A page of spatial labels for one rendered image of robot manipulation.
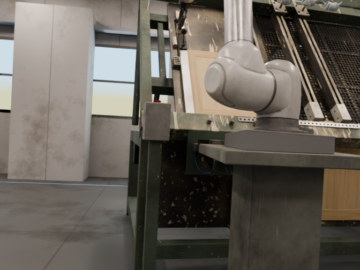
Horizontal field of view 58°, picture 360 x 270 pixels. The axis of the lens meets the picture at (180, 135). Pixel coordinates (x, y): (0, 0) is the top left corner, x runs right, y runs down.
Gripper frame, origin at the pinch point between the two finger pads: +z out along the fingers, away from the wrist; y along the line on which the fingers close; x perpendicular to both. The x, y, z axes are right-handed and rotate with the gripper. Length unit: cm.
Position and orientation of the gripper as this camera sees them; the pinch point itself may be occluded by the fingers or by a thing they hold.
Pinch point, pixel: (179, 28)
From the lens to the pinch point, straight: 212.4
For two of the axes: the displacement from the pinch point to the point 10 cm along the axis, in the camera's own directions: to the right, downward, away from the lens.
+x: 9.8, 0.5, 2.0
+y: 0.7, 8.3, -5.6
